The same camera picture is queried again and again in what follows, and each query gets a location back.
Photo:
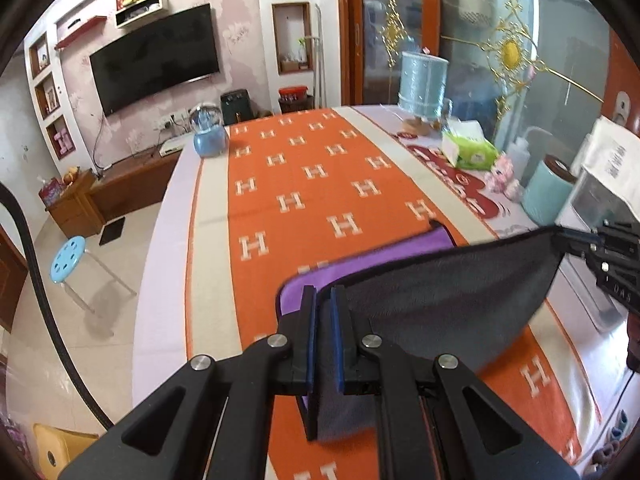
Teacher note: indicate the purple and grey towel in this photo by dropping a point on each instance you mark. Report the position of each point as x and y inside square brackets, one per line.
[430, 297]

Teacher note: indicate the yellow plastic stool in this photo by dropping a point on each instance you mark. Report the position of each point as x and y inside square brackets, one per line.
[57, 447]

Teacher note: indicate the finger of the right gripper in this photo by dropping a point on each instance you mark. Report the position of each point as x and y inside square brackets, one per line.
[577, 243]

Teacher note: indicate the white cloth cover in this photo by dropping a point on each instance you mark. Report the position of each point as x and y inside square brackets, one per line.
[612, 157]

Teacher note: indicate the orange H-pattern table runner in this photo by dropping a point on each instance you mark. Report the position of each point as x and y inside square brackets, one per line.
[301, 191]

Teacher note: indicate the green tissue pack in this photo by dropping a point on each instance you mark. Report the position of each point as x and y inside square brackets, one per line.
[468, 154]

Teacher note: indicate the red basin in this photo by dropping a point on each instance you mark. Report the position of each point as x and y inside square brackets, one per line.
[293, 93]

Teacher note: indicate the light blue water jug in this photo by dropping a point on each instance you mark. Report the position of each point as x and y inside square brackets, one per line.
[422, 84]

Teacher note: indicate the blue plastic stool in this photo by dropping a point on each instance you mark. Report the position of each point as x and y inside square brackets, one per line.
[68, 259]

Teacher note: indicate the teal cylindrical container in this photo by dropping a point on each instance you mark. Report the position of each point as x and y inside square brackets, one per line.
[548, 190]

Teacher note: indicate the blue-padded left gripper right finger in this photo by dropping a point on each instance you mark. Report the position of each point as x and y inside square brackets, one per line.
[355, 347]

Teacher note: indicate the wooden TV console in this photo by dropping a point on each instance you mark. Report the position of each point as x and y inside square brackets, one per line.
[134, 183]

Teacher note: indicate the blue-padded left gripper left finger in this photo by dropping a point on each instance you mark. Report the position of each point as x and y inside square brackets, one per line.
[295, 373]

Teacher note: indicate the black wall television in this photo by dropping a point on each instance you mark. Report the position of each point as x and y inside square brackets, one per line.
[155, 57]

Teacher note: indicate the black air fryer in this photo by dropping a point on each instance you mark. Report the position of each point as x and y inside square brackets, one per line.
[235, 107]

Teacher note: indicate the pink toy figurine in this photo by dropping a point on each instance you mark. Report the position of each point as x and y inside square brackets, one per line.
[501, 179]

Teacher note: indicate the white plastic cabinet appliance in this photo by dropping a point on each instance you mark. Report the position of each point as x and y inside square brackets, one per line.
[590, 203]

